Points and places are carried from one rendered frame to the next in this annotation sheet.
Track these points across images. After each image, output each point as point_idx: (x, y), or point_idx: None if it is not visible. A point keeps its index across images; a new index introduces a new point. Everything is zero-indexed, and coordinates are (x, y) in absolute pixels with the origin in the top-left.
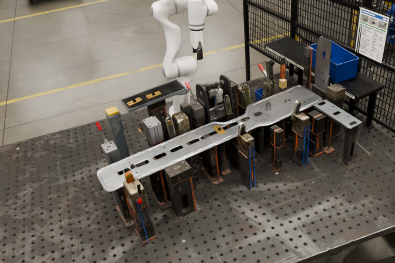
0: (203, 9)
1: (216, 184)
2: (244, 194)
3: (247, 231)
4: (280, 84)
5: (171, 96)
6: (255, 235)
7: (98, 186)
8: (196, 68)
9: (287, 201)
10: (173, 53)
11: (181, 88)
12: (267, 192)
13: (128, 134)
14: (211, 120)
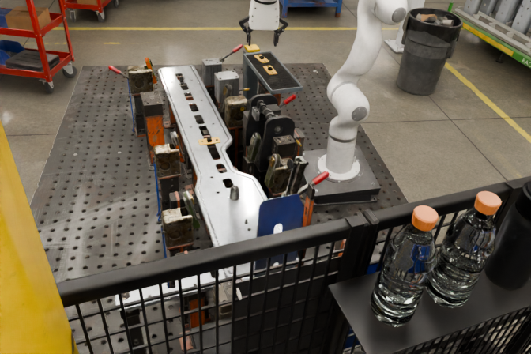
0: None
1: (184, 186)
2: (152, 208)
3: (94, 197)
4: None
5: (262, 83)
6: (83, 202)
7: None
8: (345, 116)
9: (111, 245)
10: (341, 67)
11: (274, 88)
12: (141, 230)
13: (317, 133)
14: (248, 148)
